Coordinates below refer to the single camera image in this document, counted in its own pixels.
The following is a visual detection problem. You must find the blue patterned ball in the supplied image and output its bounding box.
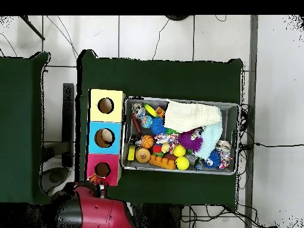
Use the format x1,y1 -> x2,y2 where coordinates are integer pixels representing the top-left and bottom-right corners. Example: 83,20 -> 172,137
141,116 -> 153,129

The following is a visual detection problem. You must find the cream waffle cloth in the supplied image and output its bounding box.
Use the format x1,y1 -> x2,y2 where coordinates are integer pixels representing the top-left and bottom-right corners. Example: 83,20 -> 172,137
163,99 -> 223,134

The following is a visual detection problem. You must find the tan orange ball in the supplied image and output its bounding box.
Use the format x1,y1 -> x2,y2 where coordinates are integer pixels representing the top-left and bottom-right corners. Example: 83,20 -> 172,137
135,147 -> 152,164

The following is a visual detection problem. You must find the purple spiky ball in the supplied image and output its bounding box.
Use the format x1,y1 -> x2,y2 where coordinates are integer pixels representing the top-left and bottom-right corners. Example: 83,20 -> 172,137
178,130 -> 204,153

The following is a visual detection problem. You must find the large blue spiky ball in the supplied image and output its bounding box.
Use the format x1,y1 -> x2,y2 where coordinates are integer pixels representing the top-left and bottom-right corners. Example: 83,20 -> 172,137
151,117 -> 167,136

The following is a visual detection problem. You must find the dark green table cloth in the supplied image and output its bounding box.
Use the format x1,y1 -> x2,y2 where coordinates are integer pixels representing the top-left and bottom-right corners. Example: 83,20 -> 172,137
75,49 -> 245,207

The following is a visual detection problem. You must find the shallow clear mesh bin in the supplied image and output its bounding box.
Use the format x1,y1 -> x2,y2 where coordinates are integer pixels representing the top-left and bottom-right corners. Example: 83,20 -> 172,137
120,96 -> 240,176

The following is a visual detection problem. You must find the wooden box with three holes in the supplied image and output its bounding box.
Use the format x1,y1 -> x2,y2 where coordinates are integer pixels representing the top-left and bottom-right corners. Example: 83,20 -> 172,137
85,88 -> 126,187

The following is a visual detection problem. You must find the orange basketball toy ball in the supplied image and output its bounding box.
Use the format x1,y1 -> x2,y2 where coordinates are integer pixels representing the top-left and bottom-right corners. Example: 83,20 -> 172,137
141,135 -> 155,150

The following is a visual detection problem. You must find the plain yellow ball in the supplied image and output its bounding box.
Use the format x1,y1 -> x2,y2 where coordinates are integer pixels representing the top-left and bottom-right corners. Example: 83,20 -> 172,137
175,156 -> 191,171

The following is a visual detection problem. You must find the black panel on stand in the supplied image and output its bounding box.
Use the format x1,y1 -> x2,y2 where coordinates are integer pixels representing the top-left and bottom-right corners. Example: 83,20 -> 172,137
42,83 -> 76,188

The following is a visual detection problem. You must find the yellow smiley ball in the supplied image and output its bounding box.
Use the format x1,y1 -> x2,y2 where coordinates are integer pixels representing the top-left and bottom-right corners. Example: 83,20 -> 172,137
173,144 -> 186,158

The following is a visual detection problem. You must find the striped tiger toy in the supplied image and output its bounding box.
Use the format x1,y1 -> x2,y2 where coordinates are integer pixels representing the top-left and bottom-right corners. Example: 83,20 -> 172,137
87,175 -> 107,186

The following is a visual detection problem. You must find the light blue knitted cloth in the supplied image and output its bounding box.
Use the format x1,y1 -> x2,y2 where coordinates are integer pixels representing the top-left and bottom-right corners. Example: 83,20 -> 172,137
195,121 -> 223,160

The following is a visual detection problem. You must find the side table with green cloth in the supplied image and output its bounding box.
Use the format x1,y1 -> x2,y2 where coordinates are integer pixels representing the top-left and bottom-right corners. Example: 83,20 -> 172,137
0,52 -> 52,205

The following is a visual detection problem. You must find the orange building block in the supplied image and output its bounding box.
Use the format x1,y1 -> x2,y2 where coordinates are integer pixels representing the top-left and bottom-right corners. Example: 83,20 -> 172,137
148,155 -> 176,170

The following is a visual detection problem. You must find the black round base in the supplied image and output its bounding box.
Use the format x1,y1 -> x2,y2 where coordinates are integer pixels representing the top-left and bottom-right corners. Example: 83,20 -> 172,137
164,15 -> 191,22

